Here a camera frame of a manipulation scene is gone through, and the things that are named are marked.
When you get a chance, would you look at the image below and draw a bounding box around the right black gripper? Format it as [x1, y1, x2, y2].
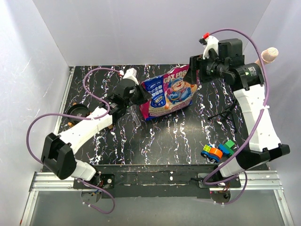
[182, 52, 227, 85]

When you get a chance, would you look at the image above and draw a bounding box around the clear plastic scoop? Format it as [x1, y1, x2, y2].
[128, 105, 141, 128]

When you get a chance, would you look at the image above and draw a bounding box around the pink cat food bag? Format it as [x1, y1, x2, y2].
[139, 65, 197, 121]

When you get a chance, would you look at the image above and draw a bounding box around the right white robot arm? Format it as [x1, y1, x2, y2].
[184, 35, 290, 187]

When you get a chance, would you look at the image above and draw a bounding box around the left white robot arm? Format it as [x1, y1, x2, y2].
[41, 79, 151, 188]

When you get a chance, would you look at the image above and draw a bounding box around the left black pet bowl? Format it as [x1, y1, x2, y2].
[67, 103, 90, 127]

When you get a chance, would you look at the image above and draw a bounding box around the black microphone tripod stand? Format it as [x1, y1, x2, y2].
[207, 99, 238, 133]

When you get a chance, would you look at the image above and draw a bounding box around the pink microphone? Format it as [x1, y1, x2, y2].
[255, 47, 279, 67]

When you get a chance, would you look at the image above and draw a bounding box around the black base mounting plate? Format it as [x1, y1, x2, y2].
[42, 163, 269, 200]

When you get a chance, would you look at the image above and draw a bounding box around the colourful toy block car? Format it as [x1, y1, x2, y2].
[200, 140, 235, 163]

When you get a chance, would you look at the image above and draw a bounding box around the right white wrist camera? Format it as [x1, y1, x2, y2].
[199, 32, 219, 60]

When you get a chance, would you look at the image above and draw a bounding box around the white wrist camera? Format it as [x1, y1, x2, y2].
[119, 68, 139, 85]
[199, 32, 219, 60]

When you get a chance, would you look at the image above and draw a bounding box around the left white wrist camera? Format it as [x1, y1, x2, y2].
[119, 68, 139, 85]

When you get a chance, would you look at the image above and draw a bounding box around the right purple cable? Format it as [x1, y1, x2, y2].
[190, 28, 270, 205]

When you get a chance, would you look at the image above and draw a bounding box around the purple cable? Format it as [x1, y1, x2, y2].
[25, 67, 125, 215]
[190, 28, 270, 205]

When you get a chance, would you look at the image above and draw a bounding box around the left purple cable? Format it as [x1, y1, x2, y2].
[25, 67, 125, 215]

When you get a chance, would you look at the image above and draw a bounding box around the aluminium rail frame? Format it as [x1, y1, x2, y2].
[20, 67, 294, 226]

